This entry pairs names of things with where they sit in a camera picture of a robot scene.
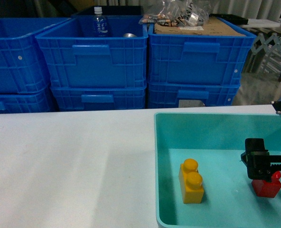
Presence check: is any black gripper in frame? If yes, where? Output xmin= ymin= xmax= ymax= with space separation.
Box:
xmin=241 ymin=97 xmax=281 ymax=182

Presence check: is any red toy block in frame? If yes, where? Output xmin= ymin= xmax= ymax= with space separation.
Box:
xmin=252 ymin=171 xmax=281 ymax=198

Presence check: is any yellow two-stud toy block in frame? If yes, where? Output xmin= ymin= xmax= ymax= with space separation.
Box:
xmin=178 ymin=158 xmax=205 ymax=204

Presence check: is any teal plastic bin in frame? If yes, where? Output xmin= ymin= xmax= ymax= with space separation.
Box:
xmin=155 ymin=113 xmax=281 ymax=228

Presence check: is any blue crate bottom right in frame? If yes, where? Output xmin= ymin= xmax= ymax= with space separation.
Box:
xmin=147 ymin=82 xmax=240 ymax=109

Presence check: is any blue crate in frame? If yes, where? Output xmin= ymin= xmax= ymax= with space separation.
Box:
xmin=0 ymin=18 xmax=68 ymax=94
xmin=50 ymin=86 xmax=146 ymax=112
xmin=36 ymin=15 xmax=148 ymax=89
xmin=0 ymin=86 xmax=59 ymax=114
xmin=147 ymin=82 xmax=240 ymax=109
xmin=147 ymin=23 xmax=256 ymax=86

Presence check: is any expandable roller conveyor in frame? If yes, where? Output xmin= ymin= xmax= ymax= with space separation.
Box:
xmin=244 ymin=28 xmax=281 ymax=82

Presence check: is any blue crate top right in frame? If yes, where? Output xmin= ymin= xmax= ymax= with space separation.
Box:
xmin=147 ymin=23 xmax=256 ymax=86

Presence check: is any brown cardboard sheet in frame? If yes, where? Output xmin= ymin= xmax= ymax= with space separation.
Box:
xmin=154 ymin=18 xmax=244 ymax=36

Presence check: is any clear plastic parts bag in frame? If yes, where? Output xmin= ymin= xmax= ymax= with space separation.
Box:
xmin=139 ymin=0 xmax=213 ymax=27

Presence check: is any silver metal can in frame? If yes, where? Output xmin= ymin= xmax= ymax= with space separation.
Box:
xmin=123 ymin=33 xmax=137 ymax=38

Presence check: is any blue crate bottom middle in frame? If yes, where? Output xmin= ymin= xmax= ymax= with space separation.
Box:
xmin=50 ymin=86 xmax=146 ymax=112

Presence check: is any clear water bottle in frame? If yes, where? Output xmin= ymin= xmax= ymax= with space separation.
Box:
xmin=93 ymin=6 xmax=109 ymax=38

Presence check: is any blue crate top middle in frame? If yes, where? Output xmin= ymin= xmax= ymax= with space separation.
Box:
xmin=36 ymin=15 xmax=148 ymax=89

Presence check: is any blue crate bottom left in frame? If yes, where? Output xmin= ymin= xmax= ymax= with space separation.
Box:
xmin=0 ymin=86 xmax=59 ymax=114

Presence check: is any blue crate top left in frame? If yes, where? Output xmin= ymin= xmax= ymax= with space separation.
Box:
xmin=0 ymin=18 xmax=68 ymax=94

